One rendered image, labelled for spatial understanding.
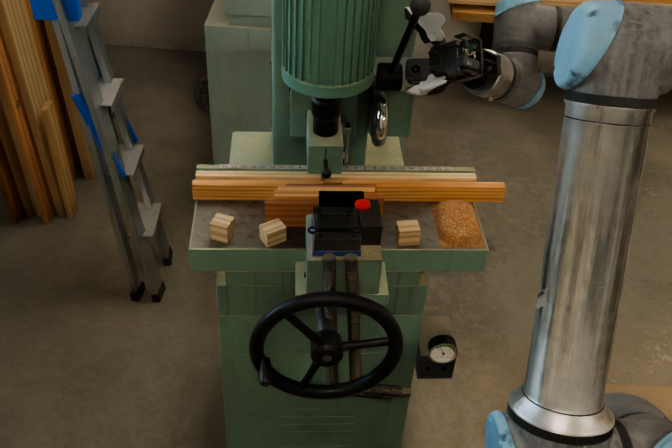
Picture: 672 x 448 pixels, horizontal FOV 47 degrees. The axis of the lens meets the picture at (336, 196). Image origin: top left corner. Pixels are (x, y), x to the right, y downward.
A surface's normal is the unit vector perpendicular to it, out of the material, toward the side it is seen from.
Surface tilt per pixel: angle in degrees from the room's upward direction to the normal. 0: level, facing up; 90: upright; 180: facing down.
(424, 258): 90
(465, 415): 0
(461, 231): 32
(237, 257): 90
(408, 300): 90
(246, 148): 0
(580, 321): 66
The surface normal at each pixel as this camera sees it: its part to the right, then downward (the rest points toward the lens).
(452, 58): -0.72, -0.11
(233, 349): 0.04, 0.61
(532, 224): 0.04, -0.79
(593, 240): -0.22, 0.20
